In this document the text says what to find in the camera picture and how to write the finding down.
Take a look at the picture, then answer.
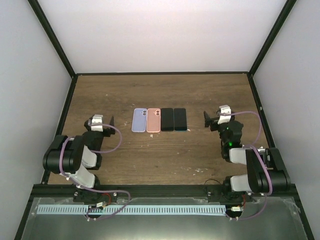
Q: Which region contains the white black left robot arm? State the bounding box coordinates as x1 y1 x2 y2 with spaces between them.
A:
42 114 116 202

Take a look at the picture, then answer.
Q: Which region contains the lilac phone case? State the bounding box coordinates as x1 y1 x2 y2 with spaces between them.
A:
131 108 147 133

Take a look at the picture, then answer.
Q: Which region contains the black smartphone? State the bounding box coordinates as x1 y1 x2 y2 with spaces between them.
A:
160 108 174 132

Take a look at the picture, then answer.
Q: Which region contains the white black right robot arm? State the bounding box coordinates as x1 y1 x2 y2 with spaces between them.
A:
203 111 291 202

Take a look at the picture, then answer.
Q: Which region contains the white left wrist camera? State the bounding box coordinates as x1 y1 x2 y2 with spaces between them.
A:
88 114 103 132

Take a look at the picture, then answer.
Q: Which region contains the light blue slotted cable duct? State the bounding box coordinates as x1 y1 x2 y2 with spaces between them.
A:
36 204 226 216

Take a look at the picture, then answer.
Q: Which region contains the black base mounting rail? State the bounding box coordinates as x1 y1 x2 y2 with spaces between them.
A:
32 183 296 203

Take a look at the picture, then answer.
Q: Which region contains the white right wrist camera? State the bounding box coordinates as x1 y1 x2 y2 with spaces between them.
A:
217 105 232 125

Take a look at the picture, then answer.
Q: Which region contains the black metal enclosure frame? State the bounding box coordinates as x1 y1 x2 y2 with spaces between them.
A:
14 0 315 240

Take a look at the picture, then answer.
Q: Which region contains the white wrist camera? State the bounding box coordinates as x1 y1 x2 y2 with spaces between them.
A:
88 114 103 132
217 105 232 125

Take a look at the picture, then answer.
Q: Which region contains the black phone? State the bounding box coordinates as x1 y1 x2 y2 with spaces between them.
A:
173 108 187 132

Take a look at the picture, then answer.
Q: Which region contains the pink phone case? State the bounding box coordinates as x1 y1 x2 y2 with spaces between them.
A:
146 108 161 133

